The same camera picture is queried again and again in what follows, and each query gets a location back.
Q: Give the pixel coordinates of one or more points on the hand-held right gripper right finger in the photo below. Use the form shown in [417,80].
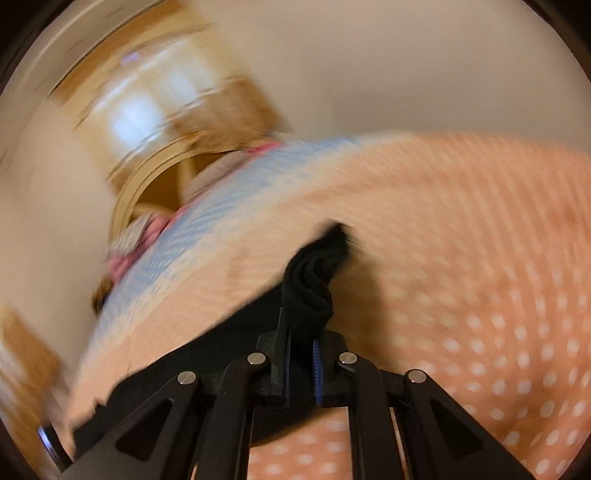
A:
[318,374]

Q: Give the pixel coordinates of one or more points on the grey dotted pillow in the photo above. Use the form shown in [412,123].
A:
[134,237]

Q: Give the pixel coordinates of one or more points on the striped pillow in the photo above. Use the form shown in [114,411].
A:
[217,177]

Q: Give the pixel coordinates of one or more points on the black pants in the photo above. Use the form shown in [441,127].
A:
[309,286]

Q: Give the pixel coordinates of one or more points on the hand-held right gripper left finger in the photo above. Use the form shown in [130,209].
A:
[286,369]

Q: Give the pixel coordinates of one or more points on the cream wooden headboard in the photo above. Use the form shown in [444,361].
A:
[125,203]

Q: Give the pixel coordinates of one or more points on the pink folded blanket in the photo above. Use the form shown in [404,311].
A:
[127,265]

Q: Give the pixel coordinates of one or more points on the polka dot bed blanket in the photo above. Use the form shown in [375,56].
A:
[461,230]

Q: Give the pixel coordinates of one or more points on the beige lace window curtain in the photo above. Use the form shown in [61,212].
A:
[138,106]

